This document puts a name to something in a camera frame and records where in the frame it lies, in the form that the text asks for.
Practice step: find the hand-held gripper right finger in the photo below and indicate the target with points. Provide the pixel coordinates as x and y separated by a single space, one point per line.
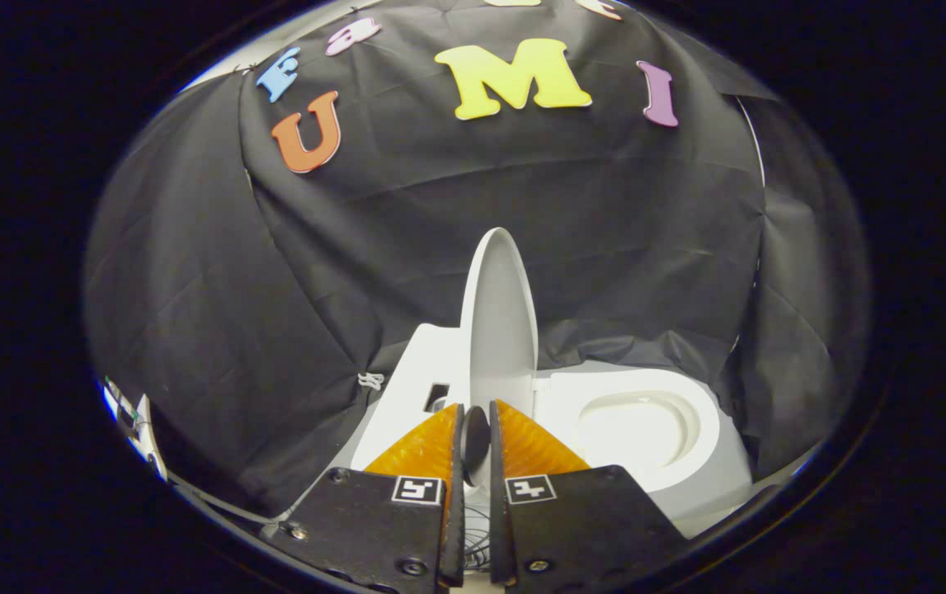
588 536

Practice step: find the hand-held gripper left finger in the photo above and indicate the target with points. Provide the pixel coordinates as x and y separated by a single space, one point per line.
374 536

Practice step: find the white toilet lid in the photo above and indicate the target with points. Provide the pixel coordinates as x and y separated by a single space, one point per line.
501 330

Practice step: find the white toilet body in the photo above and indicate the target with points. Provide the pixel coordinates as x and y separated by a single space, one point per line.
646 429

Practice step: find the black backdrop cloth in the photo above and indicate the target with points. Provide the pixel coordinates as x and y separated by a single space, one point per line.
407 239

